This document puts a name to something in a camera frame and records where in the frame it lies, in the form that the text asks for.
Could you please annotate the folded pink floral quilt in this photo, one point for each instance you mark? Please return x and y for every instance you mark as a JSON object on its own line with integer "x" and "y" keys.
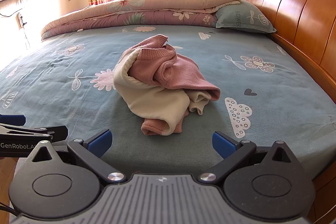
{"x": 138, "y": 12}

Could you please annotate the wooden headboard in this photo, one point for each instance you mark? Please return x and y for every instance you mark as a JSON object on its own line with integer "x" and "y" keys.
{"x": 306, "y": 30}

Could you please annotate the white power strip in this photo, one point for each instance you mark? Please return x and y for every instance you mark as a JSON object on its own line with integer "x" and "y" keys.
{"x": 21, "y": 20}

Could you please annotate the teal flowers pillow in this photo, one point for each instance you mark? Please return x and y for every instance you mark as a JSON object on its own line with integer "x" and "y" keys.
{"x": 244, "y": 17}

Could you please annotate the pink and cream sweater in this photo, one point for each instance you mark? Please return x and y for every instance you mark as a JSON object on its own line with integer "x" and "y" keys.
{"x": 161, "y": 86}

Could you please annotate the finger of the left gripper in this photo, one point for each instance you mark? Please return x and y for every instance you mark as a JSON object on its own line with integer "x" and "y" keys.
{"x": 39, "y": 132}
{"x": 12, "y": 119}

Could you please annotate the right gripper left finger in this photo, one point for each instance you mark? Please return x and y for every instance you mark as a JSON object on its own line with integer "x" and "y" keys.
{"x": 88, "y": 153}

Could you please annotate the teal floral bed sheet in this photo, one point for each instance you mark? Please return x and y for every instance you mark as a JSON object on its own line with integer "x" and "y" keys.
{"x": 265, "y": 95}

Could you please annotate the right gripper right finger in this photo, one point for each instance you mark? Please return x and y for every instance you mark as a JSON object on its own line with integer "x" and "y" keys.
{"x": 233, "y": 154}

